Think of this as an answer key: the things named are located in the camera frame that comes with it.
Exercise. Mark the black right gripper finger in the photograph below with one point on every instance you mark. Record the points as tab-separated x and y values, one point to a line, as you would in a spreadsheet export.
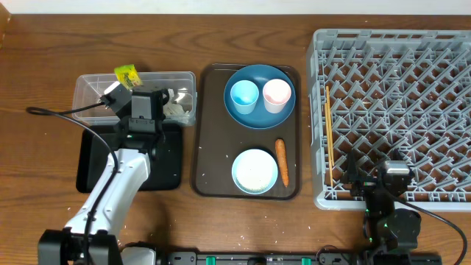
351	174
396	156

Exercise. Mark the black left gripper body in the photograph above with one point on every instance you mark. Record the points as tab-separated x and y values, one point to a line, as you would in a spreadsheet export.
163	121

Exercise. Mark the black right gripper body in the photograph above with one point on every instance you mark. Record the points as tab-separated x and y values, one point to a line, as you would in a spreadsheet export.
364	185

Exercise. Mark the white tissue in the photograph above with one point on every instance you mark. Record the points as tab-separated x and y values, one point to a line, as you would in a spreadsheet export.
179	104

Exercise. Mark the yellow green snack wrapper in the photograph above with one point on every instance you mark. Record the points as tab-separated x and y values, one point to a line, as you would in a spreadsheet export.
128	76

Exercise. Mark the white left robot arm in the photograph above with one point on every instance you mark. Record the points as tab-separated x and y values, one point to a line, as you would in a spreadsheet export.
90	237

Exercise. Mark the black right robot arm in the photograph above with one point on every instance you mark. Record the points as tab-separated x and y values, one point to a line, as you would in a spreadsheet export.
392	231

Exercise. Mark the grey dishwasher rack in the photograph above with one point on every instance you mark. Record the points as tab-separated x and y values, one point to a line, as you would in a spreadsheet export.
392	89

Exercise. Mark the clear plastic bin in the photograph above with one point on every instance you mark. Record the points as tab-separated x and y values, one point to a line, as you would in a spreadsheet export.
90	87

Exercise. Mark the black tray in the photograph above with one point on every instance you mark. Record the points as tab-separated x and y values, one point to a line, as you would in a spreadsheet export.
166	162

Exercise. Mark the wooden chopstick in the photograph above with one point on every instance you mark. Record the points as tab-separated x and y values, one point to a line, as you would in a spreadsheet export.
329	124
330	169

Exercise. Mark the orange carrot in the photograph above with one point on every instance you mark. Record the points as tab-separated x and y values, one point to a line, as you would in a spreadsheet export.
280	149

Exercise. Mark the brown serving tray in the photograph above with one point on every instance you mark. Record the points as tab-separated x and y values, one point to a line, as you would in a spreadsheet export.
222	134

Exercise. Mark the light blue bowl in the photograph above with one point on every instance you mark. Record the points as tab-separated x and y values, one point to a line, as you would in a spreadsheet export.
254	171

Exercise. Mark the light blue cup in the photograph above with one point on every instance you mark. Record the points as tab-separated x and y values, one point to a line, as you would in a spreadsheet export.
244	95

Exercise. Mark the dark blue plate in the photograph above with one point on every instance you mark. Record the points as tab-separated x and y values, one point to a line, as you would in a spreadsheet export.
259	96

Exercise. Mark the pink cup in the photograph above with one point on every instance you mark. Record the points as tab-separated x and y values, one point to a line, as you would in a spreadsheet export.
276	93

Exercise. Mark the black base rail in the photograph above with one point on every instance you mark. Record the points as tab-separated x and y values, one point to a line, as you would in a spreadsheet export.
193	258

